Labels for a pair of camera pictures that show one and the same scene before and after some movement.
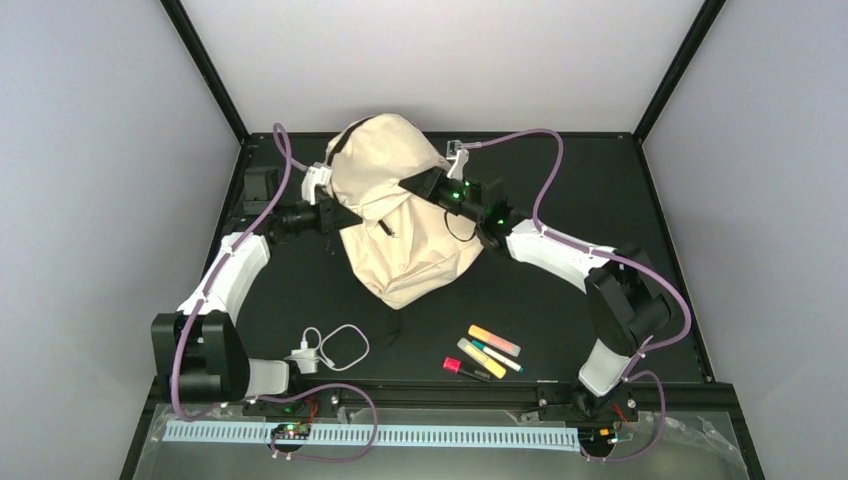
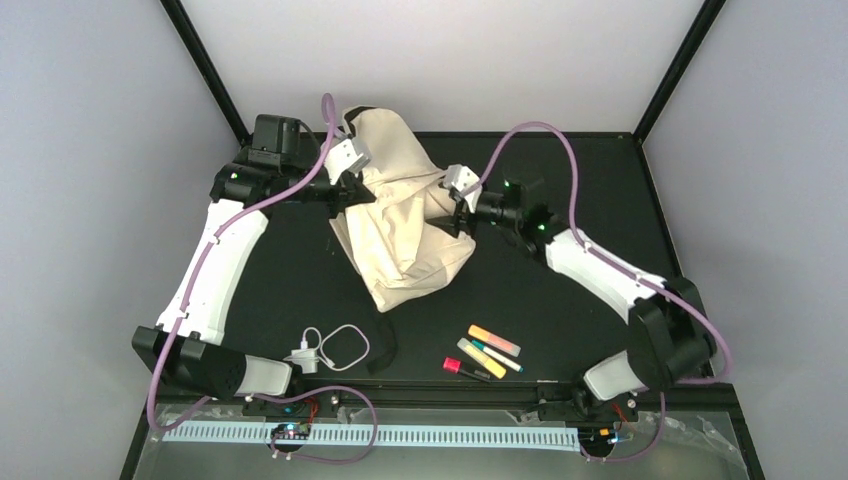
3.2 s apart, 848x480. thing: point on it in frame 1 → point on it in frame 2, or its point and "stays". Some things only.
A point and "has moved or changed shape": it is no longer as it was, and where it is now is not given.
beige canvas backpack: x=407 y=247 has moved or changed shape
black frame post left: x=197 y=48 stays
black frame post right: x=700 y=29 stays
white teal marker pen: x=498 y=356 stays
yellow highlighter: x=481 y=356 stays
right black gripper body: x=454 y=203 → x=458 y=218
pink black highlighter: x=454 y=365 stays
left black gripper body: x=320 y=223 → x=343 y=191
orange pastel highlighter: x=494 y=340 stays
